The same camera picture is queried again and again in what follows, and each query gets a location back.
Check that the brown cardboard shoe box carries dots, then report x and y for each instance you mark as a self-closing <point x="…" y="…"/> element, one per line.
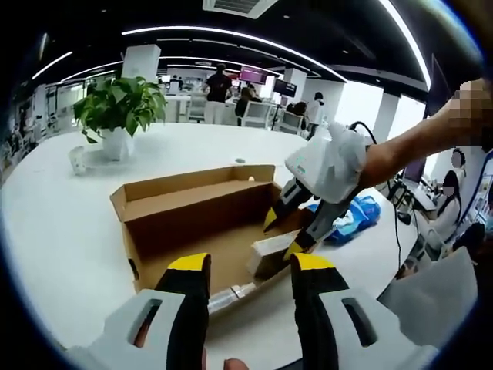
<point x="185" y="200"/>

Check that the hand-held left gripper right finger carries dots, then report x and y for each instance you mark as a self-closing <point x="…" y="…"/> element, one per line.
<point x="316" y="285"/>

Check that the ceiling air conditioner vent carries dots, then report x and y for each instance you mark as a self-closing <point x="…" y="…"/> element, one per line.
<point x="239" y="5"/>

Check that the small white cup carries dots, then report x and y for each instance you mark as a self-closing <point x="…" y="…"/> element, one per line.
<point x="78" y="162"/>

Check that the green potted plant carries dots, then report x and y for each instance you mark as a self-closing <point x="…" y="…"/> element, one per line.
<point x="119" y="104"/>

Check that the white square column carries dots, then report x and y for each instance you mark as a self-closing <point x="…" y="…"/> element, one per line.
<point x="140" y="61"/>

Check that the grey mesh office chair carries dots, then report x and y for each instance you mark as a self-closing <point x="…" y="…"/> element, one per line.
<point x="427" y="293"/>

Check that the small white carton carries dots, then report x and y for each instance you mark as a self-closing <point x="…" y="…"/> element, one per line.
<point x="269" y="246"/>

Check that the blue wet wipes pack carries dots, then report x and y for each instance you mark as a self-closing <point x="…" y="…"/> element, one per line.
<point x="362" y="212"/>

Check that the white clear-capped spray bottle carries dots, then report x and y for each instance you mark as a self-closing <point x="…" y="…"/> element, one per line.
<point x="231" y="294"/>

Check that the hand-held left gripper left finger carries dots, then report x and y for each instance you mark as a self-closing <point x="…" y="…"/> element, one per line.
<point x="185" y="285"/>

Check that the white plant pot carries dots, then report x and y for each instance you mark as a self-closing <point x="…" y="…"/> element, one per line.
<point x="115" y="146"/>

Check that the white office chair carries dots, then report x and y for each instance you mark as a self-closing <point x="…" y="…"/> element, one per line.
<point x="258" y="113"/>
<point x="289" y="123"/>
<point x="197" y="108"/>

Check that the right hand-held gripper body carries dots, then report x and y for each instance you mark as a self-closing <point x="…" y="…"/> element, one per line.
<point x="327" y="165"/>

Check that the purple monitor screen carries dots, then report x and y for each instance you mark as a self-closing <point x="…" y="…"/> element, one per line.
<point x="252" y="74"/>

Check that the blue wall poster board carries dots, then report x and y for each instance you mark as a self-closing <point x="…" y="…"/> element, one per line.
<point x="483" y="181"/>

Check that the long ceiling light strip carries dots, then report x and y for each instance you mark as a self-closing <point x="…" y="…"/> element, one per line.
<point x="215" y="31"/>
<point x="406" y="29"/>

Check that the white office desk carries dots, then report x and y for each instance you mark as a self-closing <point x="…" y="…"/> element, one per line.
<point x="177" y="105"/>

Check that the dark monitor screen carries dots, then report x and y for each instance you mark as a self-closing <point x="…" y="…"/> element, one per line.
<point x="285" y="86"/>

